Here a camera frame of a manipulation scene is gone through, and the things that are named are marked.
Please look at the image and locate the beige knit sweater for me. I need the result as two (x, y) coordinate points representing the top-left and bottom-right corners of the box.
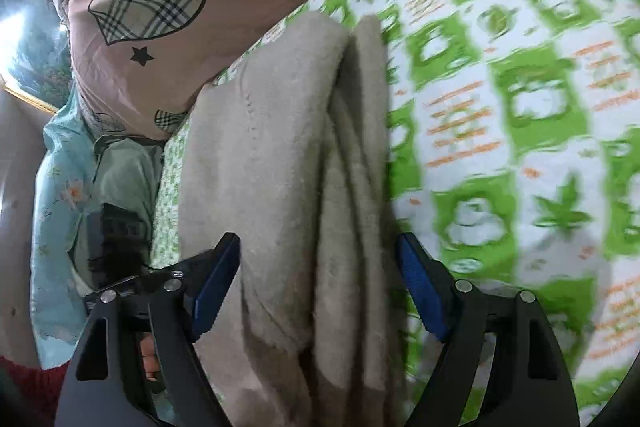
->
(178, 12), (401, 426)

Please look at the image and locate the left hand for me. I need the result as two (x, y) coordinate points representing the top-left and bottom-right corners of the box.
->
(140, 334), (160, 381)

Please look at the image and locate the green pillow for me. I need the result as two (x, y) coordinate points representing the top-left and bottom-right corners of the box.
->
(67, 135), (164, 297)

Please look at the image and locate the light blue floral quilt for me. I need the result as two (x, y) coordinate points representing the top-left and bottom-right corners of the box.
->
(29, 92), (96, 369)

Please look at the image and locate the framed landscape painting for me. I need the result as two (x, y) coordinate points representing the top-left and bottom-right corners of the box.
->
(1, 0), (72, 112)

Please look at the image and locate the green white patterned bedsheet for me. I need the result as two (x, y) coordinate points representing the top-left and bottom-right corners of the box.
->
(150, 0), (640, 427)

